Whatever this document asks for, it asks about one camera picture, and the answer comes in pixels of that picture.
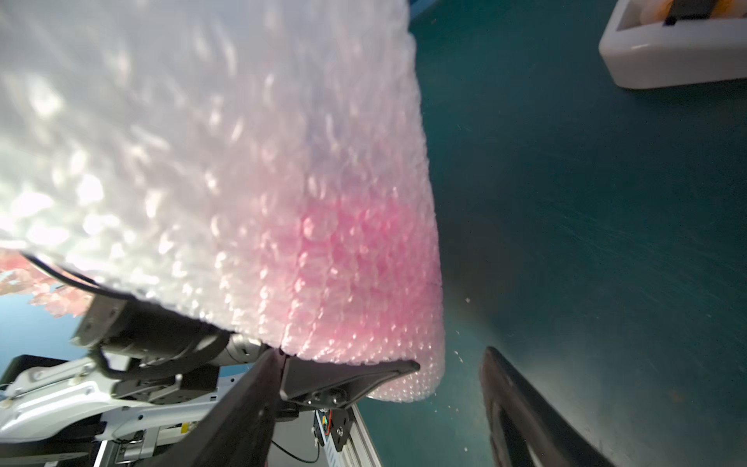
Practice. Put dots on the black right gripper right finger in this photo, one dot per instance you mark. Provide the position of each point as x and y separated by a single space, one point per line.
525 430

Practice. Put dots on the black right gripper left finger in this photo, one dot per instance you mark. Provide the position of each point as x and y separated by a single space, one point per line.
239 429

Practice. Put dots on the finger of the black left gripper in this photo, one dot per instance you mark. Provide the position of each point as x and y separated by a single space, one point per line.
337 386

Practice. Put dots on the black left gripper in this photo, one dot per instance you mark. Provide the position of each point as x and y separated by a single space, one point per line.
151 352

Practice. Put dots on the pink plastic wine glass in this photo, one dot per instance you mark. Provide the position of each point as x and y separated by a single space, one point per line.
358 281

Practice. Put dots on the clear bubble wrap sheet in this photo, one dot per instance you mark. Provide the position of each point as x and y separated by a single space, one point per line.
152 145

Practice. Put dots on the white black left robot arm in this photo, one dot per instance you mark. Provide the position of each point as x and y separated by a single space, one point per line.
51 411

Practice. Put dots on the pink cherry blossom tree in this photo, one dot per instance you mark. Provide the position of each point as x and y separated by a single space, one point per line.
20 277

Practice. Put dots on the white tape dispenser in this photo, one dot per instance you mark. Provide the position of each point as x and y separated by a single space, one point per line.
661 44

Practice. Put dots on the aluminium front rail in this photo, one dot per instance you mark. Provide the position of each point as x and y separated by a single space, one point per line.
338 438

